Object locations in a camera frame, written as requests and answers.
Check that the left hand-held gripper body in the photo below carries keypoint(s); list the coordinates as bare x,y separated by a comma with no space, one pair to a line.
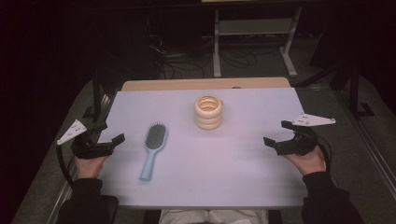
90,150

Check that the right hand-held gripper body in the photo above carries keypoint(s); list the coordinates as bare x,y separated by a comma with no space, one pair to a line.
300,143

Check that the light blue hairbrush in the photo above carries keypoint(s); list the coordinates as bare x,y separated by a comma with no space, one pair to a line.
155,138

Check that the cream ribbed cup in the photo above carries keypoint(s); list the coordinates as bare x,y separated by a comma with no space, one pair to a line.
208,120

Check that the person's left hand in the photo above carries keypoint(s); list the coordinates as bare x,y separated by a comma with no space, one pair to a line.
90,166

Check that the person's right hand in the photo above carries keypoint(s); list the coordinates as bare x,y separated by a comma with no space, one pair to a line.
309,163

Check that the black metal stand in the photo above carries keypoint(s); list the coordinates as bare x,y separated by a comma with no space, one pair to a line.
97,93
354,90

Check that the person's legs in light trousers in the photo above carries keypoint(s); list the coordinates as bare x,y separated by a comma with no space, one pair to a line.
214,217

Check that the metal floor rail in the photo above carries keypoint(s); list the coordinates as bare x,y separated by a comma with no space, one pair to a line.
62,193
367,146

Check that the white metal frame rack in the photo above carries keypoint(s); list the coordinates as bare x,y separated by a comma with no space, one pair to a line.
253,27

